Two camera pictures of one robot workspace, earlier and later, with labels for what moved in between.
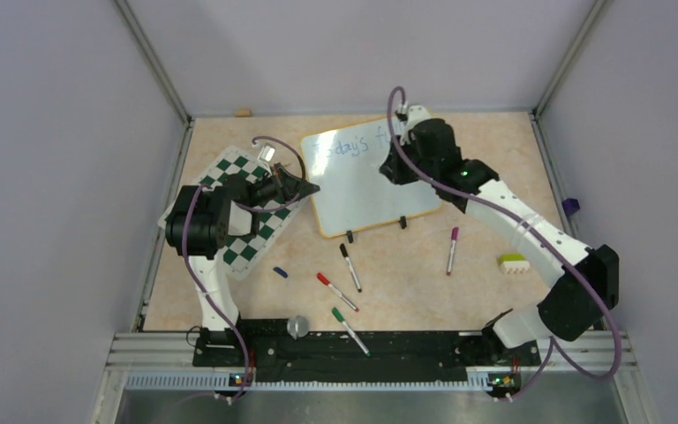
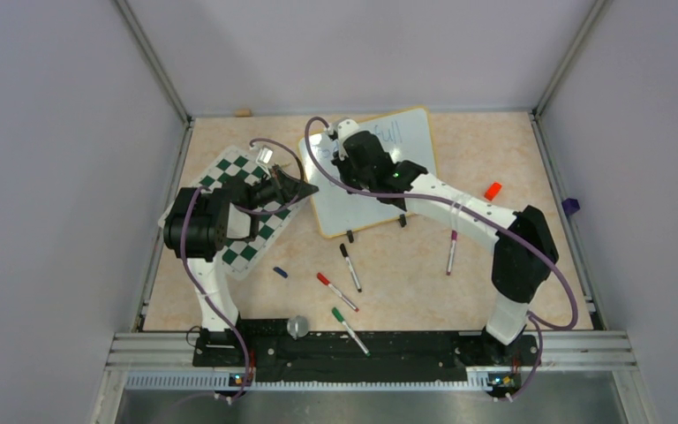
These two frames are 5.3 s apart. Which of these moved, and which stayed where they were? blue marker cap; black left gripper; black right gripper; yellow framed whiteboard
Moved: black right gripper
Stayed: black left gripper; yellow framed whiteboard; blue marker cap
